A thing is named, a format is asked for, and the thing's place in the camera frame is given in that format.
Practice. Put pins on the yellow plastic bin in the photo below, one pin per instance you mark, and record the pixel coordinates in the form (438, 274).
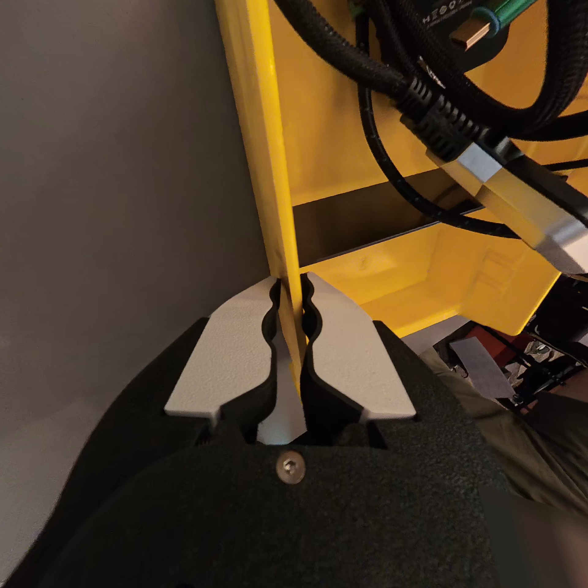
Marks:
(330, 138)

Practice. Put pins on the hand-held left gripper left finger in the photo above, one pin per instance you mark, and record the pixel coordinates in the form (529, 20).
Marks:
(225, 358)

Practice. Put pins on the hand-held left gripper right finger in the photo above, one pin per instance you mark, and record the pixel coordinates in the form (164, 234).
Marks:
(358, 358)

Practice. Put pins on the black bin divider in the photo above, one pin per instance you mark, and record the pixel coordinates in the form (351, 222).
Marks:
(367, 220)

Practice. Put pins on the person's olive clothing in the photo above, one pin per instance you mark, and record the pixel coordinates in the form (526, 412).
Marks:
(542, 441)

